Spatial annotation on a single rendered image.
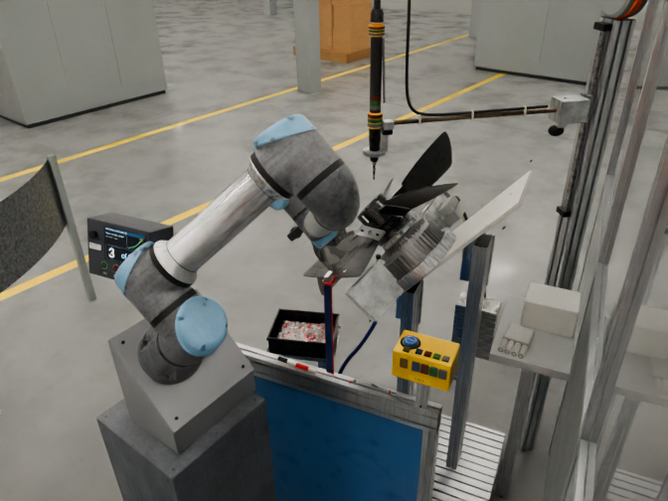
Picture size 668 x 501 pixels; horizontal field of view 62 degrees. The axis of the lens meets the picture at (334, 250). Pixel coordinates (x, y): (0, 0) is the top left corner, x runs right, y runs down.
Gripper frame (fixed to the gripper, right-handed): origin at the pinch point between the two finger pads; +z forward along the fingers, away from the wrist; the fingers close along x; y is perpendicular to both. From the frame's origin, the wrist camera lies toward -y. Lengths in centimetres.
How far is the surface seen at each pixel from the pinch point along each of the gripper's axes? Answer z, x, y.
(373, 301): 20.2, 11.9, 4.0
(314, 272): 1.7, 0.0, -6.0
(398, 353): 16.9, -19.1, 24.5
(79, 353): 60, 29, -197
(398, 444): 56, -15, 13
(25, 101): -74, 310, -533
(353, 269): 1.6, 0.3, 7.4
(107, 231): -27, -18, -63
